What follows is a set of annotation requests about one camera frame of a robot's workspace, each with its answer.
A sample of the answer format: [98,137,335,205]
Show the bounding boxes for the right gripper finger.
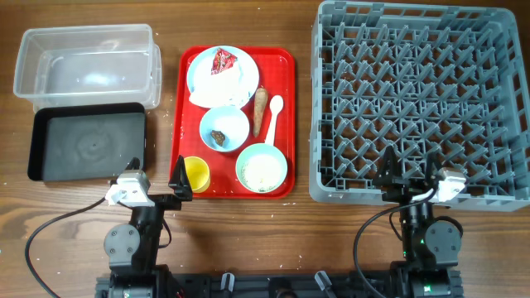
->
[373,147,400,186]
[425,152,441,182]

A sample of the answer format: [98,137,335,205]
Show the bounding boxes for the yellow plastic cup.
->
[184,156,210,193]

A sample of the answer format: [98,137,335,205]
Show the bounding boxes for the red snack wrapper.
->
[211,48,238,75]

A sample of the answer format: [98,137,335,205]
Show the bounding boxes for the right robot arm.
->
[373,147,466,298]

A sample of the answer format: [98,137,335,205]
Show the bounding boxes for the large light blue plate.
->
[186,46,260,108]

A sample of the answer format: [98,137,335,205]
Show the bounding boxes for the clear plastic waste bin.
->
[13,24,162,110]

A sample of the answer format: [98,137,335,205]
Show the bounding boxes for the red serving tray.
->
[170,46,296,199]

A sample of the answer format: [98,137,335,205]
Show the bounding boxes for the white napkin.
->
[190,62,248,108]

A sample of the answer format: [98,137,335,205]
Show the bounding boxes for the light blue bowl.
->
[199,106,250,152]

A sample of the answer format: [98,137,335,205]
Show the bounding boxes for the black waste tray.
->
[27,103,147,182]

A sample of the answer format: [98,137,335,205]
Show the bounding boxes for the brown carrot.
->
[253,87,268,137]

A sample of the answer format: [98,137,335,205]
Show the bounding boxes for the grey dishwasher rack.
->
[309,1,529,212]

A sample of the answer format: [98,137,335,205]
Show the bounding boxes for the light green bowl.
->
[235,143,287,194]

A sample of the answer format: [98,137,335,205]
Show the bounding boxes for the white plastic spoon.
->
[265,95,284,146]

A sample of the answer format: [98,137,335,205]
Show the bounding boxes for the brown food scrap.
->
[210,130,226,147]

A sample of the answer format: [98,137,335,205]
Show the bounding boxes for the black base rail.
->
[95,271,464,298]

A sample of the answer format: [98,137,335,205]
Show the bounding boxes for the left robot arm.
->
[95,156,193,298]

